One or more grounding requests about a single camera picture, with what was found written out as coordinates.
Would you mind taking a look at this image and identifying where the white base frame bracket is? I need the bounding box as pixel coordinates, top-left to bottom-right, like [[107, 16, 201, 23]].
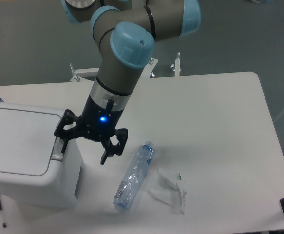
[[70, 52, 182, 82]]

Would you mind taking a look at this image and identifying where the black white pen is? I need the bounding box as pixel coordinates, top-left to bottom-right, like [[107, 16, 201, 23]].
[[0, 194, 7, 228]]

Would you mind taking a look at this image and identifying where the clear plastic wrapper bag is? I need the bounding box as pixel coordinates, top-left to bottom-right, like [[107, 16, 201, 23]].
[[147, 167, 187, 215]]

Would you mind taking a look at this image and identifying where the white push-lid trash can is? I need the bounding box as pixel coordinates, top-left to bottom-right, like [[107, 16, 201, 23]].
[[0, 102, 84, 208]]

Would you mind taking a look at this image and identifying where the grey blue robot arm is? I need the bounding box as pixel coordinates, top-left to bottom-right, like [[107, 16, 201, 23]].
[[54, 0, 201, 163]]

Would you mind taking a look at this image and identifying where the crushed clear plastic bottle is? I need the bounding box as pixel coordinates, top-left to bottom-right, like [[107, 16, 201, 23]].
[[113, 141, 154, 210]]

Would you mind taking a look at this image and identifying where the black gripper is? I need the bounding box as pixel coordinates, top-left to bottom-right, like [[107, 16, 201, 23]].
[[53, 94, 129, 165]]

